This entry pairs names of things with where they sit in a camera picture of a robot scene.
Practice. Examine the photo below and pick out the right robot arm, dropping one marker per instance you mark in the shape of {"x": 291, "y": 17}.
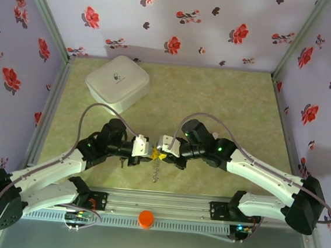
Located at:
{"x": 266, "y": 173}

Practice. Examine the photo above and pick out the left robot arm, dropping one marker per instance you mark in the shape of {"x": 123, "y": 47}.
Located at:
{"x": 53, "y": 164}

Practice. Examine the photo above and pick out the black key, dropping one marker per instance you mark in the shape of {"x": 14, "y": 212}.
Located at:
{"x": 123, "y": 162}

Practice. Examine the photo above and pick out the small white key tag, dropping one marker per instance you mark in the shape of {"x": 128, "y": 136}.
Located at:
{"x": 215, "y": 133}

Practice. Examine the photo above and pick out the white zippered case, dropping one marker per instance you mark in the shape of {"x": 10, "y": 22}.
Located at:
{"x": 118, "y": 84}

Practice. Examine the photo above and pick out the orange round cap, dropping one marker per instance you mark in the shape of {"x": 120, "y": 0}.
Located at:
{"x": 146, "y": 219}

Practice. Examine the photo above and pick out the left circuit board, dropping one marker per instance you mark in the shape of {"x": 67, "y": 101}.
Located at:
{"x": 78, "y": 216}

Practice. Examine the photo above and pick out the circuit board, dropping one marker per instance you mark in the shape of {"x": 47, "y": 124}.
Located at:
{"x": 78, "y": 216}
{"x": 241, "y": 231}

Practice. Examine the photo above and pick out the right circuit board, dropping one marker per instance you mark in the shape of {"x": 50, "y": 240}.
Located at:
{"x": 241, "y": 231}

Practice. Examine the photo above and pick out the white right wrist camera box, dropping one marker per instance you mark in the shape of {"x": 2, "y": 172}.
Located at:
{"x": 166, "y": 141}

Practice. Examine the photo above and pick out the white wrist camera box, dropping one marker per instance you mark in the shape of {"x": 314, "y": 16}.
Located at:
{"x": 166, "y": 141}
{"x": 140, "y": 146}

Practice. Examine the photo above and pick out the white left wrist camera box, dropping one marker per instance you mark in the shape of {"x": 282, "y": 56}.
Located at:
{"x": 140, "y": 146}

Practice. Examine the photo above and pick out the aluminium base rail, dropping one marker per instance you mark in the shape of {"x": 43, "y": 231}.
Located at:
{"x": 157, "y": 203}

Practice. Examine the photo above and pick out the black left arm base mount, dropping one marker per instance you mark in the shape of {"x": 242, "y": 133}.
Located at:
{"x": 99, "y": 201}

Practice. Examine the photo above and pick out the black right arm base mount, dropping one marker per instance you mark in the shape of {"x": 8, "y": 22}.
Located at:
{"x": 218, "y": 211}

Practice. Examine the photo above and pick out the aluminium frame rail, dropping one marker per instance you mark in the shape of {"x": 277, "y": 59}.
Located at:
{"x": 287, "y": 133}
{"x": 49, "y": 113}

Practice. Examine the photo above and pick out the aluminium frame post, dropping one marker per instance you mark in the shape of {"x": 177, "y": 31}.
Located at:
{"x": 303, "y": 37}
{"x": 47, "y": 16}

